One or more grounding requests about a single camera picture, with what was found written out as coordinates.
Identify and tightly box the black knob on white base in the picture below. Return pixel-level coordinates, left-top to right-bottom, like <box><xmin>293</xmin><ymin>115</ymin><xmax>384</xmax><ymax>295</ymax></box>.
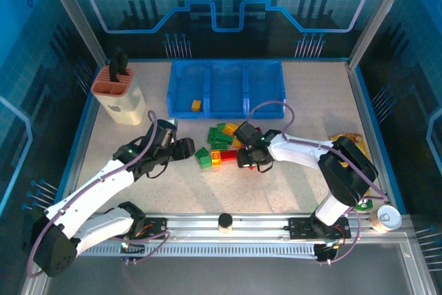
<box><xmin>217</xmin><ymin>212</ymin><xmax>234</xmax><ymax>234</ymax></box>

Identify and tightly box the cream knife block pink top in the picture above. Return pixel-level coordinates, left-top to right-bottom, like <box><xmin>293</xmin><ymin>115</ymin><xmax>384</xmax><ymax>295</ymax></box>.
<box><xmin>90</xmin><ymin>66</ymin><xmax>148</xmax><ymax>126</ymax></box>

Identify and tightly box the blue three-compartment plastic bin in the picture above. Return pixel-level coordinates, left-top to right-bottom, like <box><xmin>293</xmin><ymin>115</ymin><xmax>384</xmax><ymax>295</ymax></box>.
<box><xmin>166</xmin><ymin>59</ymin><xmax>287</xmax><ymax>120</ymax></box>

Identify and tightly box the yellow green snack bag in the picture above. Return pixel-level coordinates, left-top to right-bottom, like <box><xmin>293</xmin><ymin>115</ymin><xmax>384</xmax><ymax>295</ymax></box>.
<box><xmin>327</xmin><ymin>131</ymin><xmax>377</xmax><ymax>213</ymax></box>

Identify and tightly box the metal drink can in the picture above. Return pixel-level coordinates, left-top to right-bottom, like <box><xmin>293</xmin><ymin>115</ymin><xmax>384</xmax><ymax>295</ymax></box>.
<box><xmin>368</xmin><ymin>204</ymin><xmax>403</xmax><ymax>234</ymax></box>

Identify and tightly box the aluminium extrusion rail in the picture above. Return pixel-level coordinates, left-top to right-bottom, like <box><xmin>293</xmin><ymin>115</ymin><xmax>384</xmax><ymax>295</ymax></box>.
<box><xmin>68</xmin><ymin>210</ymin><xmax>414</xmax><ymax>246</ymax></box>

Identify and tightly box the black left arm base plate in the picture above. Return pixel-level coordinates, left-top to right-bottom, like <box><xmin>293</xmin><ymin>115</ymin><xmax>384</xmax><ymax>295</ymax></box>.
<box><xmin>133</xmin><ymin>217</ymin><xmax>169</xmax><ymax>240</ymax></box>

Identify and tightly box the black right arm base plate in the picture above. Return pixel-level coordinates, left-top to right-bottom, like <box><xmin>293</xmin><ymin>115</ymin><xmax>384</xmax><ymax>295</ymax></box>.
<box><xmin>288</xmin><ymin>217</ymin><xmax>352</xmax><ymax>240</ymax></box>

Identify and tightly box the slotted grey cable duct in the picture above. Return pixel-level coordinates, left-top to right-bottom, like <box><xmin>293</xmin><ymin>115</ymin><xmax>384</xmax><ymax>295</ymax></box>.
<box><xmin>81</xmin><ymin>243</ymin><xmax>318</xmax><ymax>258</ymax></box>

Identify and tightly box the aluminium frame post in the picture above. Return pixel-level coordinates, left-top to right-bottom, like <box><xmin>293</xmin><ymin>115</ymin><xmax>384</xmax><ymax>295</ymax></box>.
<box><xmin>347</xmin><ymin>0</ymin><xmax>417</xmax><ymax>71</ymax></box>
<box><xmin>38</xmin><ymin>0</ymin><xmax>108</xmax><ymax>68</ymax></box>

